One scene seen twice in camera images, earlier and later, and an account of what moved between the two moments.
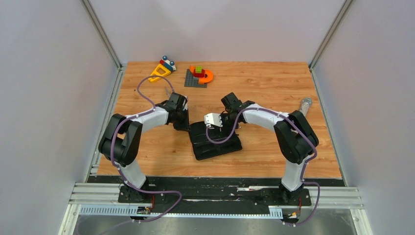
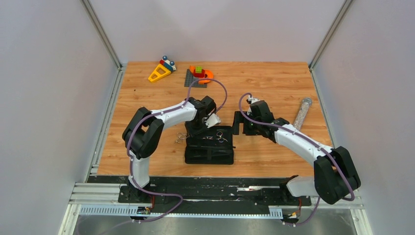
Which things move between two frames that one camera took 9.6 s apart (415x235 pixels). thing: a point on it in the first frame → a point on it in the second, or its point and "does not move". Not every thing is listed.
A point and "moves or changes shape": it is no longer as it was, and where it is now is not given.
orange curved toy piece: [203, 80] does not move
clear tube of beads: [306, 102] does not move
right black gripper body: [228, 122] → [252, 129]
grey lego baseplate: [191, 81] does not move
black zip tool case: [204, 149] moves or changes shape
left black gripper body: [181, 122] → [195, 127]
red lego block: [199, 75] does not move
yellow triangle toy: [167, 65] does not move
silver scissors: [167, 92] → [182, 136]
